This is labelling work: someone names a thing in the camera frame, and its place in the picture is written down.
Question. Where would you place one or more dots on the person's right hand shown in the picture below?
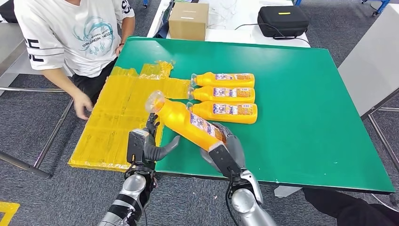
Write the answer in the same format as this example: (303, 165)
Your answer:
(81, 104)

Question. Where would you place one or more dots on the steel frame table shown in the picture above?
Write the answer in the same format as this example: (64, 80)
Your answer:
(9, 46)

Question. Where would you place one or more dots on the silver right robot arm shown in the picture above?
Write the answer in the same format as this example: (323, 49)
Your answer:
(249, 206)

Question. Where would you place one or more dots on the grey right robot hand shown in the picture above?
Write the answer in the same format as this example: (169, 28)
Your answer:
(237, 149)

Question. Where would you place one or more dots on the person's left hand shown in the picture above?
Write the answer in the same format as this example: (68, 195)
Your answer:
(120, 50)

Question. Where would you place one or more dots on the white table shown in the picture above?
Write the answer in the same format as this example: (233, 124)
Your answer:
(237, 34)

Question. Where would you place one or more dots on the black fabric object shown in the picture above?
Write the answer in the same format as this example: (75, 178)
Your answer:
(358, 212)

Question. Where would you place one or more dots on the person's left forearm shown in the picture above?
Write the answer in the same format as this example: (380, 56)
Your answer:
(127, 29)

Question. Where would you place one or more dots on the white table leg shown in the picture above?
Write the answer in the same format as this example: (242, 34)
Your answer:
(286, 192)

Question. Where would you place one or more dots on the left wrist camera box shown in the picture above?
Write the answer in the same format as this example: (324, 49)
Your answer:
(135, 146)

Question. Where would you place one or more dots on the light grey table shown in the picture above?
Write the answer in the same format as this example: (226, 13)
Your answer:
(367, 62)

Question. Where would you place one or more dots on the person's right forearm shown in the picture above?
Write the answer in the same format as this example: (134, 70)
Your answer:
(60, 81)

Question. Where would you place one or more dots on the cardboard box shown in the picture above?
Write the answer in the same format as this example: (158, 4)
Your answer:
(188, 21)

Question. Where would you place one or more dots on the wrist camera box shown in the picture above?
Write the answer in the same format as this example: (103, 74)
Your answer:
(224, 160)
(135, 146)

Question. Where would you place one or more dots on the yellow taped mat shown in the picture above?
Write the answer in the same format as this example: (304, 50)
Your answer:
(118, 118)

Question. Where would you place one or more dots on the person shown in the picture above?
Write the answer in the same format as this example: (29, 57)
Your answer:
(71, 31)

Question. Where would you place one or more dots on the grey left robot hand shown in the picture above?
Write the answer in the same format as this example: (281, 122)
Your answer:
(152, 149)

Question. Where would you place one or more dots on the green table mat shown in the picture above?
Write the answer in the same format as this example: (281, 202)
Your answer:
(280, 109)

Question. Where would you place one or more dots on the dark blue folder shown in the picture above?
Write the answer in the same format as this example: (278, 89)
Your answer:
(164, 26)

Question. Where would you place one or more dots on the black carrying case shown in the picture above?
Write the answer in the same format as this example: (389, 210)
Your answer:
(7, 11)
(282, 21)

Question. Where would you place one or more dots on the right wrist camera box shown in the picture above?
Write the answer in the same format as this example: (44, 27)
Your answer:
(224, 160)

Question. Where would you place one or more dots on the orange detergent bottle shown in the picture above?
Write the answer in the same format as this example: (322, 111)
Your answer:
(227, 113)
(224, 79)
(180, 120)
(224, 94)

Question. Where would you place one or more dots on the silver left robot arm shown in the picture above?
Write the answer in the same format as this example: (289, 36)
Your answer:
(131, 193)

